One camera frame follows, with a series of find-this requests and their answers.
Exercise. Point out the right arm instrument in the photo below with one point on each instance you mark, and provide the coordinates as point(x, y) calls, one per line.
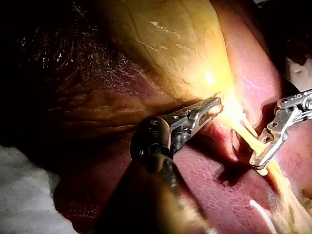
point(292, 103)

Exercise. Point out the right arm instrument jaw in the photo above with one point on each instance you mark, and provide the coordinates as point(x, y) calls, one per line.
point(274, 152)
point(260, 146)

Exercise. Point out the left arm instrument jaw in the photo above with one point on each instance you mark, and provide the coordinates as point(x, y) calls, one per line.
point(207, 117)
point(207, 103)

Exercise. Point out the left arm instrument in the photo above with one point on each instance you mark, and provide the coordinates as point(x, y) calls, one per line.
point(156, 136)

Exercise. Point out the gallbladder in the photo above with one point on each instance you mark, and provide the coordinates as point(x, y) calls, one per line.
point(170, 48)

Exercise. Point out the dark left arm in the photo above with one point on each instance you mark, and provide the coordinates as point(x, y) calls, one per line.
point(146, 207)

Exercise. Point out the thin tube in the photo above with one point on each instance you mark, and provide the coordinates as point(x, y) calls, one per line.
point(249, 127)
point(248, 140)

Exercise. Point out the white clip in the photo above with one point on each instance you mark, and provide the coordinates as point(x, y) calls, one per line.
point(261, 171)

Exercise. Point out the pale fatty tissue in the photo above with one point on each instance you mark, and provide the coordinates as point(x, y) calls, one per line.
point(298, 73)
point(287, 195)

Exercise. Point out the dark red liver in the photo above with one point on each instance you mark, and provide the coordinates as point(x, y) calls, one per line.
point(219, 185)

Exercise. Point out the white cloth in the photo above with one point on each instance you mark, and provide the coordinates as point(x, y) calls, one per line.
point(22, 190)

